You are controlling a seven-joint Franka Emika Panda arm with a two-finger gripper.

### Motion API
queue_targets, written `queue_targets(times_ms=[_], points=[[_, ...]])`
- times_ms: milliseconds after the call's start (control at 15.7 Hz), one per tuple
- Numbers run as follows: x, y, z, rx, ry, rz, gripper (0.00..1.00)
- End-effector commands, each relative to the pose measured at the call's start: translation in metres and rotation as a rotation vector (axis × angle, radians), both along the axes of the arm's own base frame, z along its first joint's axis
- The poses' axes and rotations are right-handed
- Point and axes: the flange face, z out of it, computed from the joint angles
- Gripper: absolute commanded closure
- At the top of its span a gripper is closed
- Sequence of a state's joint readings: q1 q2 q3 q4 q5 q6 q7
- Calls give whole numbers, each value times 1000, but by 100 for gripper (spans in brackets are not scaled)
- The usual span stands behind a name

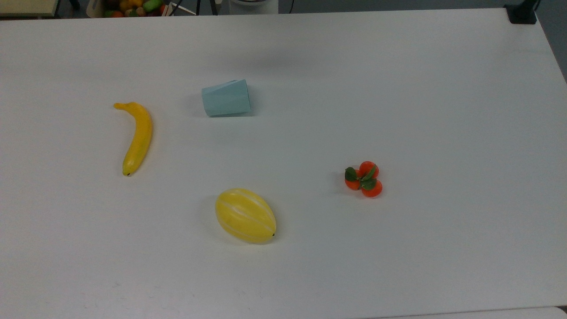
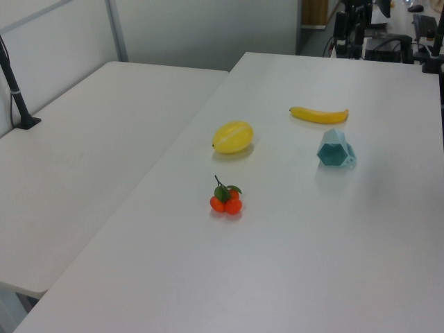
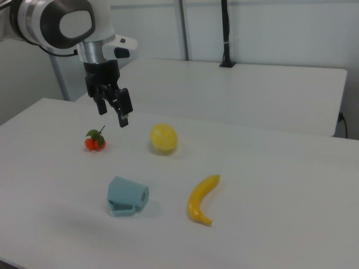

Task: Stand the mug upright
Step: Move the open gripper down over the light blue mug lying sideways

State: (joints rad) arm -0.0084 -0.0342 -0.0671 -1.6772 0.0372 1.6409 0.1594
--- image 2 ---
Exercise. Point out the brown wooden cabinet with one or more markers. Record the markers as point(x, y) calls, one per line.
point(314, 12)

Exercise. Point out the yellow banana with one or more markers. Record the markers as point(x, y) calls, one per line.
point(319, 115)

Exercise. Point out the teal faceted mug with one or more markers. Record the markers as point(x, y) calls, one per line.
point(333, 152)

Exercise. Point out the black keyboard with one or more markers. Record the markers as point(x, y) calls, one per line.
point(425, 25)

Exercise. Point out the black computer mouse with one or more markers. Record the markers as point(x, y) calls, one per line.
point(416, 8)

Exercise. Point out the black pole with base plate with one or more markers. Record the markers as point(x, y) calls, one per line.
point(14, 90)

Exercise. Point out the orange tangerine bunch with leaves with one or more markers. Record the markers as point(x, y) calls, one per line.
point(226, 203)

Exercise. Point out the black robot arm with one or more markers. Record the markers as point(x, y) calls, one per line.
point(358, 27)

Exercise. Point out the black pole with table clamp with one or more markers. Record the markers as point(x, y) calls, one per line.
point(433, 52)

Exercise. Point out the yellow melon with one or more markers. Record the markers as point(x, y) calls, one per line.
point(232, 137)

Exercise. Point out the grey partition frame post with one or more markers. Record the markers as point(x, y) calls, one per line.
point(116, 29)

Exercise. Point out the white adjoining table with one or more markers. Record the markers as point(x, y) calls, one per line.
point(86, 156)

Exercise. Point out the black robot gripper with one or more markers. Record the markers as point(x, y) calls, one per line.
point(341, 25)

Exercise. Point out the black electronics box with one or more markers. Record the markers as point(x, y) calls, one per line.
point(388, 48)

